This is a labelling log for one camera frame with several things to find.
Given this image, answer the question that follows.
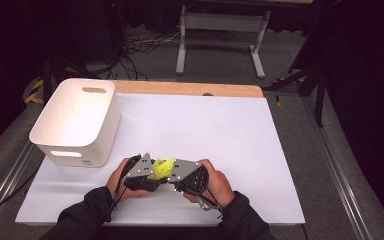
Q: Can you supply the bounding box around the right hand-held gripper cable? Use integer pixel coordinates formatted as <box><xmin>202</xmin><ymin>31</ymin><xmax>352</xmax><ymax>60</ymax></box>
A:
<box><xmin>179</xmin><ymin>188</ymin><xmax>224</xmax><ymax>219</ymax></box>

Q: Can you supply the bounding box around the black tripod stand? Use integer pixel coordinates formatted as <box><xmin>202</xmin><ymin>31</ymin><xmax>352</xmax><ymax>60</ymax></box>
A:
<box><xmin>41</xmin><ymin>56</ymin><xmax>98</xmax><ymax>104</ymax></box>

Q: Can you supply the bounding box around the person's left hand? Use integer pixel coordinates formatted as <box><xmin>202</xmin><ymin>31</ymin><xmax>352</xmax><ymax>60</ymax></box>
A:
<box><xmin>105</xmin><ymin>157</ymin><xmax>150</xmax><ymax>203</ymax></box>

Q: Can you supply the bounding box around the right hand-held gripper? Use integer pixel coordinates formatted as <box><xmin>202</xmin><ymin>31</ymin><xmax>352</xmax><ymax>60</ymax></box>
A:
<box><xmin>167</xmin><ymin>158</ymin><xmax>211</xmax><ymax>202</ymax></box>

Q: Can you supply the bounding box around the white plastic storage bin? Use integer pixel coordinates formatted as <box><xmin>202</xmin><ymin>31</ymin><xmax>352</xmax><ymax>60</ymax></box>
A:
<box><xmin>29</xmin><ymin>78</ymin><xmax>122</xmax><ymax>168</ymax></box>

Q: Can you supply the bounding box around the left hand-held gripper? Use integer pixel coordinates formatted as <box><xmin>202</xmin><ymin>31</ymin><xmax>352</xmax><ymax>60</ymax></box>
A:
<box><xmin>125</xmin><ymin>152</ymin><xmax>168</xmax><ymax>193</ymax></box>

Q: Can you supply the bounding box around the black and yellow hazard tape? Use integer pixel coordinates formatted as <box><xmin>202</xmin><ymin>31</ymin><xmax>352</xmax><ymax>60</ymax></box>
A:
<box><xmin>24</xmin><ymin>78</ymin><xmax>45</xmax><ymax>104</ymax></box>

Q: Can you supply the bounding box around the black metal stand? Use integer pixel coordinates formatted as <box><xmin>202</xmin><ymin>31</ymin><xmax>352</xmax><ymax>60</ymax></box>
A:
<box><xmin>263</xmin><ymin>66</ymin><xmax>326</xmax><ymax>128</ymax></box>

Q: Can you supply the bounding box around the white table mat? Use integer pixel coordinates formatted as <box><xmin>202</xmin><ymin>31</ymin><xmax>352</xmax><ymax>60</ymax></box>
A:
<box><xmin>14</xmin><ymin>93</ymin><xmax>306</xmax><ymax>225</ymax></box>

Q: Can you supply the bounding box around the grey metal table stand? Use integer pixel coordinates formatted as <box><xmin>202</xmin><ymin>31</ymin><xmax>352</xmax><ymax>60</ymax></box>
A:
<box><xmin>175</xmin><ymin>3</ymin><xmax>272</xmax><ymax>80</ymax></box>

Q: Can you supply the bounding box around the person's right hand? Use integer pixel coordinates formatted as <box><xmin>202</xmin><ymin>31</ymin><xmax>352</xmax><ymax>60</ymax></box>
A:
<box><xmin>183</xmin><ymin>158</ymin><xmax>236</xmax><ymax>210</ymax></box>

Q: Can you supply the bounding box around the left hand-held gripper cable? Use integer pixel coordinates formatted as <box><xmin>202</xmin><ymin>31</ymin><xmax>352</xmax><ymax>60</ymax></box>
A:
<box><xmin>111</xmin><ymin>154</ymin><xmax>143</xmax><ymax>213</ymax></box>

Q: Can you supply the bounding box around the tangle of black floor cables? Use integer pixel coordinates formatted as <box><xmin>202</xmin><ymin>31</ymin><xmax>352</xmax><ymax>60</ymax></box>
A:
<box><xmin>124</xmin><ymin>29</ymin><xmax>181</xmax><ymax>81</ymax></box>

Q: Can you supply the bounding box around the long black floor cable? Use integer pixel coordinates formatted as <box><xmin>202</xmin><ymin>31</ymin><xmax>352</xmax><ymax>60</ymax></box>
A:
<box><xmin>0</xmin><ymin>166</ymin><xmax>43</xmax><ymax>223</ymax></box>

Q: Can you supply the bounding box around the aluminium floor rail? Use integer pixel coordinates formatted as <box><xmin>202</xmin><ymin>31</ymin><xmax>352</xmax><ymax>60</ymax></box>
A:
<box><xmin>301</xmin><ymin>96</ymin><xmax>371</xmax><ymax>240</ymax></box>
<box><xmin>0</xmin><ymin>143</ymin><xmax>36</xmax><ymax>234</ymax></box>

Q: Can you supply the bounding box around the hand-held gripper cable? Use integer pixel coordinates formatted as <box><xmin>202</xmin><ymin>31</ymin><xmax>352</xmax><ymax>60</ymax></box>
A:
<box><xmin>179</xmin><ymin>188</ymin><xmax>224</xmax><ymax>219</ymax></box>
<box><xmin>111</xmin><ymin>154</ymin><xmax>143</xmax><ymax>213</ymax></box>

